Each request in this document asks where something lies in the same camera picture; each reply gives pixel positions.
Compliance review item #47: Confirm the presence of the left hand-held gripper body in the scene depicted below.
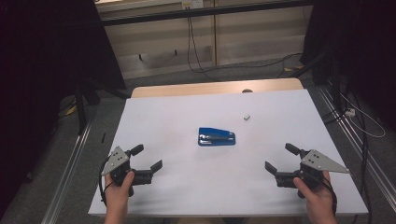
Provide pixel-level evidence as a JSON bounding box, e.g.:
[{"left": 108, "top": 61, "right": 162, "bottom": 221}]
[{"left": 101, "top": 146, "right": 136, "bottom": 188}]

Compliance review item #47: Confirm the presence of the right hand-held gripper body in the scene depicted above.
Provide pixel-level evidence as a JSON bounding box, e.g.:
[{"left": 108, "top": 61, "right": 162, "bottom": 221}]
[{"left": 298, "top": 149, "right": 350, "bottom": 189}]

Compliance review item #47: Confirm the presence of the blue stapler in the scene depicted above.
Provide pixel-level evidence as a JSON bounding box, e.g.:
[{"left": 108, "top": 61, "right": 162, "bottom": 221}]
[{"left": 197, "top": 127, "right": 237, "bottom": 147}]

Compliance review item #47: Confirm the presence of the person's left hand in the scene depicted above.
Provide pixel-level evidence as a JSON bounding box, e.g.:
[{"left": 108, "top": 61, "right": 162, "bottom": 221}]
[{"left": 105, "top": 170, "right": 135, "bottom": 204}]

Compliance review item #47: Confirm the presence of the person's right hand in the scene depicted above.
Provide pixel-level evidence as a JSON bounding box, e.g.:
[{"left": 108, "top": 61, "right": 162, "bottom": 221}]
[{"left": 292, "top": 171, "right": 335, "bottom": 208}]

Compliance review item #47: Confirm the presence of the black metal stand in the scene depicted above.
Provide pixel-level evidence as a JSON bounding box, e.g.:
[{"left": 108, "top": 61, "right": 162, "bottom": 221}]
[{"left": 74, "top": 79, "right": 102, "bottom": 135}]

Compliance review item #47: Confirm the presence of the black stand leg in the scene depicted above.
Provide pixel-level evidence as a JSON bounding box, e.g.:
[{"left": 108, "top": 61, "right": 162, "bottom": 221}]
[{"left": 290, "top": 49, "right": 329, "bottom": 79}]

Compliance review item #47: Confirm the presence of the black curtain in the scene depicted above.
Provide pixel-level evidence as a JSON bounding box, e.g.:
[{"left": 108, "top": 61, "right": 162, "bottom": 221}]
[
  {"left": 300, "top": 0, "right": 396, "bottom": 132},
  {"left": 0, "top": 0, "right": 127, "bottom": 218}
]

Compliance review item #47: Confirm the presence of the light wooden cabinet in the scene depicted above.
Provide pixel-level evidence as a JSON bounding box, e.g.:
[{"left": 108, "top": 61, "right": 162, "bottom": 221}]
[{"left": 95, "top": 0, "right": 314, "bottom": 80}]

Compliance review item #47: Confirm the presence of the black horizontal bar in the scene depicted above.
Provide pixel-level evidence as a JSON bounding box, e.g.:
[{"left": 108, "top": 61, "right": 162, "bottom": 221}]
[{"left": 101, "top": 0, "right": 314, "bottom": 27}]

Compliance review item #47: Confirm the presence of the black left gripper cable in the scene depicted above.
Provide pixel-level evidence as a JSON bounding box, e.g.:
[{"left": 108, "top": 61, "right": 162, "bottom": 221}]
[{"left": 98, "top": 156, "right": 115, "bottom": 207}]

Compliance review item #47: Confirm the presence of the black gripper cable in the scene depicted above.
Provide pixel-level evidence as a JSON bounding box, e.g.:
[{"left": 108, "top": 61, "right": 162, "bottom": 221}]
[
  {"left": 98, "top": 156, "right": 115, "bottom": 207},
  {"left": 323, "top": 179, "right": 339, "bottom": 217}
]

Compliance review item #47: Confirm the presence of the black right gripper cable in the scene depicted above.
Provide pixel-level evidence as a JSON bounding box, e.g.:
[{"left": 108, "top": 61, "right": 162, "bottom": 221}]
[{"left": 323, "top": 179, "right": 339, "bottom": 217}]

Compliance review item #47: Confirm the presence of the aluminium floor rail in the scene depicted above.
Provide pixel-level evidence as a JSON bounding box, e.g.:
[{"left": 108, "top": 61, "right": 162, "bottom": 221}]
[
  {"left": 314, "top": 84, "right": 396, "bottom": 213},
  {"left": 40, "top": 119, "right": 94, "bottom": 224}
]

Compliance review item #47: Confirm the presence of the thick black cable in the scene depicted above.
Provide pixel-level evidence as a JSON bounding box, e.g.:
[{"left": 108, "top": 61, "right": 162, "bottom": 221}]
[{"left": 356, "top": 88, "right": 374, "bottom": 224}]

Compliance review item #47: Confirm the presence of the white cable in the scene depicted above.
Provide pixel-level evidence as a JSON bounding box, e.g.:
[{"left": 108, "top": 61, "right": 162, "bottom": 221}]
[{"left": 339, "top": 92, "right": 387, "bottom": 139}]

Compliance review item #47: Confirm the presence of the black floor cable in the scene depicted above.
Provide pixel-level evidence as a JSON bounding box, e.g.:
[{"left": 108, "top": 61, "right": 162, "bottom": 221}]
[{"left": 199, "top": 51, "right": 304, "bottom": 78}]

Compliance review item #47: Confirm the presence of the black hanging cable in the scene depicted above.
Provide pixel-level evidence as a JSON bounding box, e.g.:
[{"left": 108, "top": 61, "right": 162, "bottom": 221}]
[{"left": 186, "top": 16, "right": 216, "bottom": 82}]

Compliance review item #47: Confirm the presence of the white wall socket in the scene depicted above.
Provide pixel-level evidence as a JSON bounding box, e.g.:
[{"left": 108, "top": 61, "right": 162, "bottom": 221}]
[{"left": 181, "top": 0, "right": 205, "bottom": 9}]

